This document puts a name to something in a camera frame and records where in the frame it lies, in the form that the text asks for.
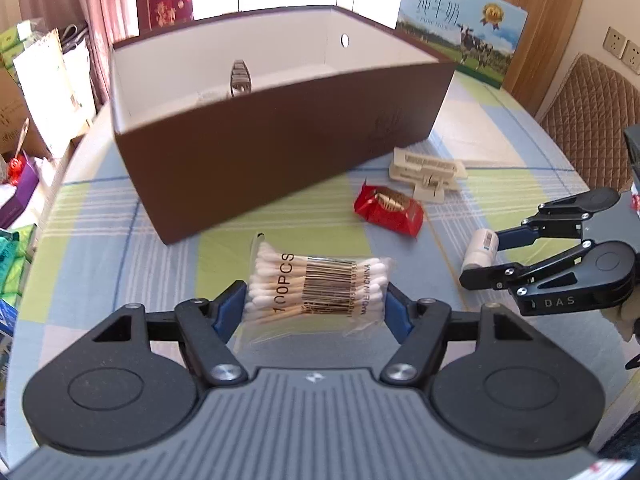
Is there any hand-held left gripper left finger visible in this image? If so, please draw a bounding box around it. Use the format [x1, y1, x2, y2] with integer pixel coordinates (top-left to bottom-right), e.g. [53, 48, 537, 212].
[92, 280, 249, 386]

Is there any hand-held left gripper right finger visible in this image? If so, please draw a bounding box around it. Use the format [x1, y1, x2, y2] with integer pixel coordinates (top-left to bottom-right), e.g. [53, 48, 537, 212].
[380, 282, 548, 386]

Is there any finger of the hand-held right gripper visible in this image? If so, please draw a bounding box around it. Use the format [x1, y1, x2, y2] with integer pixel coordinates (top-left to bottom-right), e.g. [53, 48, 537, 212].
[460, 241, 597, 295]
[495, 192, 591, 252]

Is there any small white bottle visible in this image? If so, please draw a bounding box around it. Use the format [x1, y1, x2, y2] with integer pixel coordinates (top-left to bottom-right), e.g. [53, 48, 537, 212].
[460, 227, 501, 273]

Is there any cotton swab pack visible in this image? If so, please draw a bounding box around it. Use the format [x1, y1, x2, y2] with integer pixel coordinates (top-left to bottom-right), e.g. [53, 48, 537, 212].
[235, 232, 398, 346]

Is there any striped hair clip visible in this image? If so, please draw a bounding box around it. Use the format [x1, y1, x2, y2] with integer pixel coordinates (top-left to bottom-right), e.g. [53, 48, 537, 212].
[229, 60, 252, 98]

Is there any checked tablecloth covered desktop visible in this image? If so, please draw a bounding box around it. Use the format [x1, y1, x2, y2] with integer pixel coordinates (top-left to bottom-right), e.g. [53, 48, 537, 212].
[0, 72, 640, 461]

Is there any person's right hand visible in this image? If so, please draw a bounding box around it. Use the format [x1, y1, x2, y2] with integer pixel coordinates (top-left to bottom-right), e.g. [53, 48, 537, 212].
[600, 300, 640, 343]

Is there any red snack packet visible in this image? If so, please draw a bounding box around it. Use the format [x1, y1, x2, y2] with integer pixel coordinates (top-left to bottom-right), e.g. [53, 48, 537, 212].
[353, 177, 425, 237]

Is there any beige plastic clip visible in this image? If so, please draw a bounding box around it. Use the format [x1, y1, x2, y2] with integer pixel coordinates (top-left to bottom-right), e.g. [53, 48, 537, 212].
[387, 146, 469, 204]

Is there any brown quilted chair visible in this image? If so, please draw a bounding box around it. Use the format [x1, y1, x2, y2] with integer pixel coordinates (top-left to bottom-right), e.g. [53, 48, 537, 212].
[537, 54, 640, 196]

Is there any teal tissue pack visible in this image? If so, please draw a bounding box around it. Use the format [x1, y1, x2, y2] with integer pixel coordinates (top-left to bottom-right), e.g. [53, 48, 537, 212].
[0, 225, 38, 311]

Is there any blue milk carton case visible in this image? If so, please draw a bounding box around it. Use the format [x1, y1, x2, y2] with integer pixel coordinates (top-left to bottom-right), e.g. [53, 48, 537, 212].
[0, 300, 16, 341]

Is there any brown wooden panel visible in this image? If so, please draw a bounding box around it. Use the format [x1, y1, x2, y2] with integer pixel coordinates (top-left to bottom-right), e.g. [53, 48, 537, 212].
[475, 0, 601, 106]

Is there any purple box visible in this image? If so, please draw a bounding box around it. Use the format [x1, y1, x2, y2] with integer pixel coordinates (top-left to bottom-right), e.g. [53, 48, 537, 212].
[0, 155, 53, 228]

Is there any cow print milk carton case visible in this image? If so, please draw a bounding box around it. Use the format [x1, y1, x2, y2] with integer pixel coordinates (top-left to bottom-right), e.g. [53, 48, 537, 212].
[396, 0, 528, 91]

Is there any metal spoon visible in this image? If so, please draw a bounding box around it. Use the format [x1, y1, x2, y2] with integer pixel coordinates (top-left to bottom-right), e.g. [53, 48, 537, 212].
[12, 117, 30, 161]

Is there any white shopping bag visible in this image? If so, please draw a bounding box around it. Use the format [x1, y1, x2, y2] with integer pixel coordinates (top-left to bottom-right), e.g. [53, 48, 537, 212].
[60, 24, 98, 121]

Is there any brown corrugated cardboard box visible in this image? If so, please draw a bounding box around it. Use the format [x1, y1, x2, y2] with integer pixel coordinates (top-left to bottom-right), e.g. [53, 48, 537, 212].
[0, 67, 51, 161]

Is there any white paper bag green print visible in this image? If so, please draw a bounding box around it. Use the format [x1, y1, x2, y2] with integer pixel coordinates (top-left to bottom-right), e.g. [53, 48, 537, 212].
[12, 29, 96, 158]

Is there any dark red gift box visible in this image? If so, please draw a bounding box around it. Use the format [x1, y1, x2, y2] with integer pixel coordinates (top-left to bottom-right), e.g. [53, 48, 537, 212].
[137, 0, 195, 36]

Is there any stack of green tissue boxes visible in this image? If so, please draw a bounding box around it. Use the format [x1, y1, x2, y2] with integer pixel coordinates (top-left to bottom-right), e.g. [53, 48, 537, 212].
[0, 21, 33, 68]

